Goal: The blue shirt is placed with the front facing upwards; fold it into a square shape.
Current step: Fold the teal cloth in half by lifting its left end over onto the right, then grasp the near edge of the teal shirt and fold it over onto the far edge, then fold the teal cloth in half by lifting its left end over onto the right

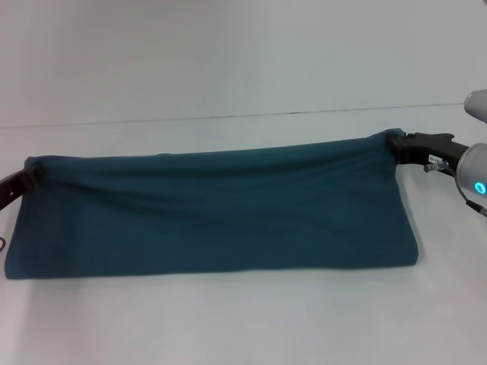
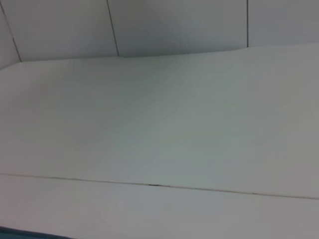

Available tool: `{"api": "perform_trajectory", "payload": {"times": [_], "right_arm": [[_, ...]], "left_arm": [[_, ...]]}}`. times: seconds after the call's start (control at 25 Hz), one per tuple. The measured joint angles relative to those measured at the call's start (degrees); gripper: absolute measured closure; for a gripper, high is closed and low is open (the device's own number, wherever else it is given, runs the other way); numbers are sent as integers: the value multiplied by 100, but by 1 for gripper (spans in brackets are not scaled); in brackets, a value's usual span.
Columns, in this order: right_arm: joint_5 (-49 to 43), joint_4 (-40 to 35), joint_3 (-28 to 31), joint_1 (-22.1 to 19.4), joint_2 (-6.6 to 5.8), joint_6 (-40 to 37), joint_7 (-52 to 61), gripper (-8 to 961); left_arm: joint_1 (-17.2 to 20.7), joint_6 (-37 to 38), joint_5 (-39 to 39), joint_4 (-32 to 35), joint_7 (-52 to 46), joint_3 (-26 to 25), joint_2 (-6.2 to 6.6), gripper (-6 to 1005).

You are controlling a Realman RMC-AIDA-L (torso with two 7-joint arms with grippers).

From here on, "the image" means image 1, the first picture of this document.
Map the right wrist cable with plug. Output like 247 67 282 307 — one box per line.
443 161 487 218

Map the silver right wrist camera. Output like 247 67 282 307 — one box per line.
463 89 487 125

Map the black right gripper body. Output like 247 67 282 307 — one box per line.
399 132 471 167

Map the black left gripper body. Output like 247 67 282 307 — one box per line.
0 171 28 212

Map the teal t-shirt with FREE print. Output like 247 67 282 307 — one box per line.
4 128 422 281

